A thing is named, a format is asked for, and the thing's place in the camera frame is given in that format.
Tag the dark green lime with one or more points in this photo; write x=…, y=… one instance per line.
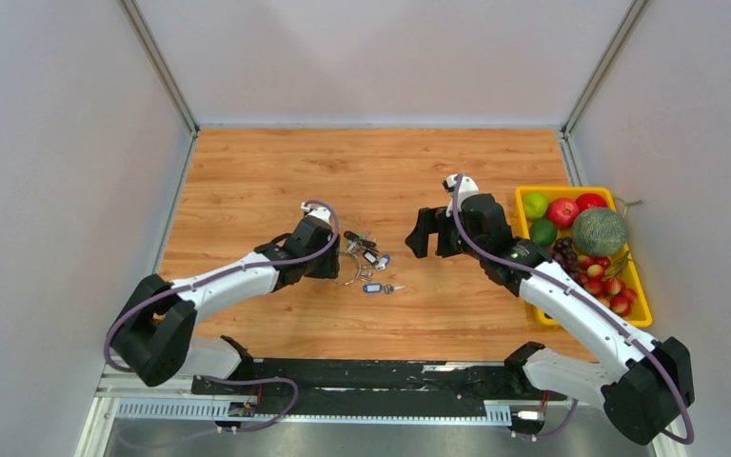
x=543, y=232

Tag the light green apple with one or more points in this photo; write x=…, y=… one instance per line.
x=535, y=205

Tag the purple grape bunch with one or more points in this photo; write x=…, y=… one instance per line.
x=563, y=253

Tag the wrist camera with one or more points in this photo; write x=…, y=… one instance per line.
x=317, y=211
x=459, y=187

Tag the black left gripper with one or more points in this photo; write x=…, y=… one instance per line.
x=329, y=268

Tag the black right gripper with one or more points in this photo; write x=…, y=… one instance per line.
x=430, y=221

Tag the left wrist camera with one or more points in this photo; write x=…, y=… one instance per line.
x=317, y=211

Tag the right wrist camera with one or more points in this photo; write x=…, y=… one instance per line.
x=459, y=187

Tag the loose blue key tag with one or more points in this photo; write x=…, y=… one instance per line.
x=372, y=288

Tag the green netted melon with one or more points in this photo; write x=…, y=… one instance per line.
x=600, y=232

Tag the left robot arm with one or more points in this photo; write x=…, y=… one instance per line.
x=151, y=336

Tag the loose silver key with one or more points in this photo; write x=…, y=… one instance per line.
x=389, y=289

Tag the red apple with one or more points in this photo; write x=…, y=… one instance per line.
x=562, y=212
x=590, y=200

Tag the black key tag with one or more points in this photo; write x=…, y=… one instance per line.
x=372, y=258
x=355, y=240

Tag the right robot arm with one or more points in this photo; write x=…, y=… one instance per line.
x=642, y=384

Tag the silver keys bunch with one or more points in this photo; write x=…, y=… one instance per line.
x=360, y=251

